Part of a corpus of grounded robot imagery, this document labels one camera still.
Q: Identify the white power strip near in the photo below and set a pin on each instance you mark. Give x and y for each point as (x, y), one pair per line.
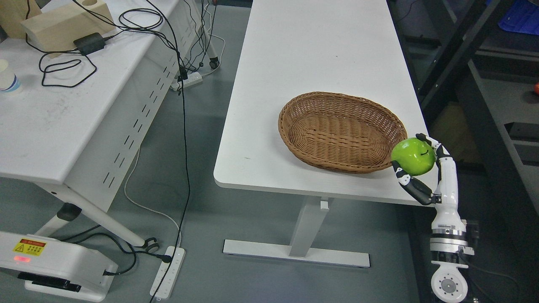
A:
(167, 273)

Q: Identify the white power strip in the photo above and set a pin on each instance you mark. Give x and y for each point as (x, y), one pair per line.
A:
(167, 273)
(192, 79)

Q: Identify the wooden block with hole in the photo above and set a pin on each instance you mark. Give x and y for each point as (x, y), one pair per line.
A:
(56, 30)

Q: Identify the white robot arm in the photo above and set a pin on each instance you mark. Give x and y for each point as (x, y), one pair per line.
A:
(448, 283)

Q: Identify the white power strip far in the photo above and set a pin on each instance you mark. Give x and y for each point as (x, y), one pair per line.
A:
(192, 79)

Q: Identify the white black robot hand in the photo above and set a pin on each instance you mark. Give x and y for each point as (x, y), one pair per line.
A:
(445, 197)

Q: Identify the brown wicker basket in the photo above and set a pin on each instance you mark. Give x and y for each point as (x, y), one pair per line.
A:
(339, 132)

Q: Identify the white folding table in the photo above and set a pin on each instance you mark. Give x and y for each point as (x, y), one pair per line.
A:
(78, 143)

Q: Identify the black power adapter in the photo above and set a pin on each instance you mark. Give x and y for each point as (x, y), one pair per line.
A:
(90, 43)

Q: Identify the white box device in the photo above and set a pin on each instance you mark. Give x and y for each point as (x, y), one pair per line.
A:
(58, 268)

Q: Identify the white standing desk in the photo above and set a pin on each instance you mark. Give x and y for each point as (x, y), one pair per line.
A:
(321, 85)

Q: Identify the green apple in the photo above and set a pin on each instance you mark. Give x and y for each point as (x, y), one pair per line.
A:
(416, 157)

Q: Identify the black metal shelf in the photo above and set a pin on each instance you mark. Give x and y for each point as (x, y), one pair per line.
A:
(475, 84)

